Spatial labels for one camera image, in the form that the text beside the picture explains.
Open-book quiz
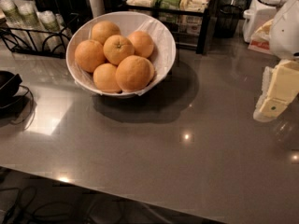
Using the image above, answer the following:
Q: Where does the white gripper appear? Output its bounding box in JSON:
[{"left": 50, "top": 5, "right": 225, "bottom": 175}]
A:
[{"left": 253, "top": 0, "right": 299, "bottom": 122}]

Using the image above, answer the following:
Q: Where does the large orange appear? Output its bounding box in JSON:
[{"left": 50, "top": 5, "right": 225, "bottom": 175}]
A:
[{"left": 116, "top": 55, "right": 155, "bottom": 92}]

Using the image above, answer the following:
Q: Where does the white bowl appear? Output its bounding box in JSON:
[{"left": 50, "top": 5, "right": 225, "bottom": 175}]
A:
[{"left": 65, "top": 10, "right": 177, "bottom": 99}]

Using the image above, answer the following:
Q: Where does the red white card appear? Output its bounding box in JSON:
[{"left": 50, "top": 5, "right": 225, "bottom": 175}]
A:
[{"left": 249, "top": 20, "right": 273, "bottom": 54}]

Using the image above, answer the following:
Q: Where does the white appliance back right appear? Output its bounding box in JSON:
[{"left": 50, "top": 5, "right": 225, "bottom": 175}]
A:
[{"left": 243, "top": 0, "right": 287, "bottom": 43}]

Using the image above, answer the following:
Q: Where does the black mesh basket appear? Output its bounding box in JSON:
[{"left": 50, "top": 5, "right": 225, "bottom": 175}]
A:
[{"left": 214, "top": 5, "right": 243, "bottom": 38}]

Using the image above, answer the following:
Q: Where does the black shelf with packets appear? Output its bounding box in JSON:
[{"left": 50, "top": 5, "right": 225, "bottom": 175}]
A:
[{"left": 120, "top": 0, "right": 213, "bottom": 54}]

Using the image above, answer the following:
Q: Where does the orange back right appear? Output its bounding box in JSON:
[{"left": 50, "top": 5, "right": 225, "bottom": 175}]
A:
[{"left": 127, "top": 31, "right": 154, "bottom": 58}]

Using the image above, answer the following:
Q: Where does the orange centre top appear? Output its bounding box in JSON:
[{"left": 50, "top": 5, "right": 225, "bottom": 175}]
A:
[{"left": 103, "top": 35, "right": 135, "bottom": 65}]

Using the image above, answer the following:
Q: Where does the orange front left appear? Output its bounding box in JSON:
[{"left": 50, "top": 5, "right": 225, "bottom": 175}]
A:
[{"left": 93, "top": 63, "right": 121, "bottom": 93}]

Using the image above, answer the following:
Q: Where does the orange back left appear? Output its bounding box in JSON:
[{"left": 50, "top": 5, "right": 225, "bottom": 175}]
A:
[{"left": 91, "top": 21, "right": 121, "bottom": 45}]

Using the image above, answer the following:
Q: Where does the orange far left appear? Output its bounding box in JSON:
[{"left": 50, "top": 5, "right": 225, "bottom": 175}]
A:
[{"left": 75, "top": 39, "right": 106, "bottom": 73}]

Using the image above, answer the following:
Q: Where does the white paper cup stack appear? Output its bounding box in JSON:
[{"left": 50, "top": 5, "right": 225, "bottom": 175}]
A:
[{"left": 85, "top": 0, "right": 107, "bottom": 19}]

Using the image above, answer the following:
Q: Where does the black tray device left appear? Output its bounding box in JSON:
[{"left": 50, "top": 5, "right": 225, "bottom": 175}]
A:
[{"left": 0, "top": 70, "right": 35, "bottom": 125}]

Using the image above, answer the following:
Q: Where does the black wire rack left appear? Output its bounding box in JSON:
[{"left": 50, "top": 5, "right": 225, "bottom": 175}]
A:
[{"left": 0, "top": 13, "right": 78, "bottom": 59}]

